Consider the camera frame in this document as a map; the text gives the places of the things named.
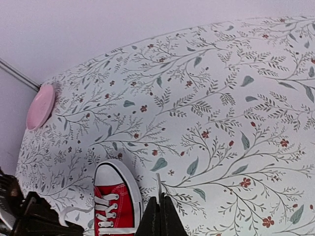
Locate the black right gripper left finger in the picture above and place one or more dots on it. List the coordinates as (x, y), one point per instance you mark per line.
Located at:
(150, 222)

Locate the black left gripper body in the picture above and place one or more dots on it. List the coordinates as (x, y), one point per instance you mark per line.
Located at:
(31, 215)

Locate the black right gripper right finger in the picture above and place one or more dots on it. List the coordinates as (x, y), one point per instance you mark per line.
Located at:
(170, 223)

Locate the red canvas sneaker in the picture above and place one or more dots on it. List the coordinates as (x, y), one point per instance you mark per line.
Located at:
(117, 200)

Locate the pink plastic plate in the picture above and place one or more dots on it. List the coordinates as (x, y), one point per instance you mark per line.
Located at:
(41, 107)

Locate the floral patterned table mat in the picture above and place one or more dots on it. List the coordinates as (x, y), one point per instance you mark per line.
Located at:
(224, 113)

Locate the left aluminium frame post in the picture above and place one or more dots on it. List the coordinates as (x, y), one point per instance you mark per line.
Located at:
(19, 75)

